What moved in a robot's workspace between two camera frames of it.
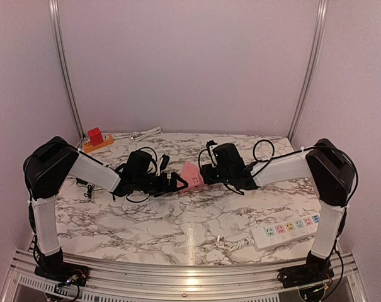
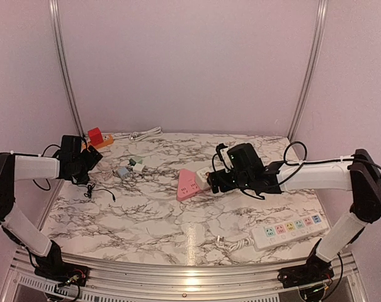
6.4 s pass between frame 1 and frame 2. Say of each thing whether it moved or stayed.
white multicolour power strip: stayed
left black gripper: moved
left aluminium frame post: stayed
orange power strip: stayed
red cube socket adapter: stayed
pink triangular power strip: moved
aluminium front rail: stayed
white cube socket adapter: moved
